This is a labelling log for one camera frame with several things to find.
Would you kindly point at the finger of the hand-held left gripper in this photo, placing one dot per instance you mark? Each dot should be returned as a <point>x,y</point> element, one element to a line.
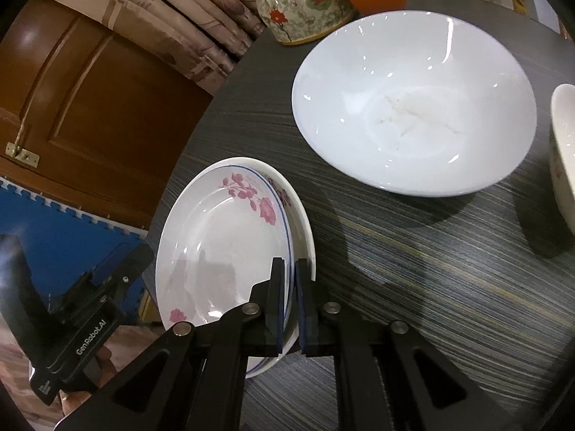
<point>128,265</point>

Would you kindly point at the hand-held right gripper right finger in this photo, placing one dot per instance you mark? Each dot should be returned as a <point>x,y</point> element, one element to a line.
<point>302,318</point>

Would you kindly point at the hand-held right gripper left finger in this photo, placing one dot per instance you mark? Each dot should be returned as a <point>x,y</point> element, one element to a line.
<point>279,318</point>

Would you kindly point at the white plate with pink flowers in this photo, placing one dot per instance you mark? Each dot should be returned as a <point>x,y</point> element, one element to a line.
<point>215,242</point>

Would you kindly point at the white plate with blue rim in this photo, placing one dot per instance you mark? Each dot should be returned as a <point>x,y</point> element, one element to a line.
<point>302,220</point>

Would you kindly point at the large white bowl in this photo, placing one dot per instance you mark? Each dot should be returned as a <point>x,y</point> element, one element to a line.
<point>404,98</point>

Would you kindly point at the cream bowl with floral print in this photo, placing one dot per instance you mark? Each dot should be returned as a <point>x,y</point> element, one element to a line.
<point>564,152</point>

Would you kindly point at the blue foam floor mat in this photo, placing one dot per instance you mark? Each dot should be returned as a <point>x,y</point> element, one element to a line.
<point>54,215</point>

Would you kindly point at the brass door latch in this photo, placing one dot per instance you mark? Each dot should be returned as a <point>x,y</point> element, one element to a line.
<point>22,155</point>

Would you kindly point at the brown wooden door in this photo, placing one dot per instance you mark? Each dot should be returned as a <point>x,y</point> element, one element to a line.
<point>90,98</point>

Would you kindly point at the beige patterned curtain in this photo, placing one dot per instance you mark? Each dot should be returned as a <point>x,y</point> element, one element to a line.
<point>148,13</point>

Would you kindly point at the floral ceramic teapot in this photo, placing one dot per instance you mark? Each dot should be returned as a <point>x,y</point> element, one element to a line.
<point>305,4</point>

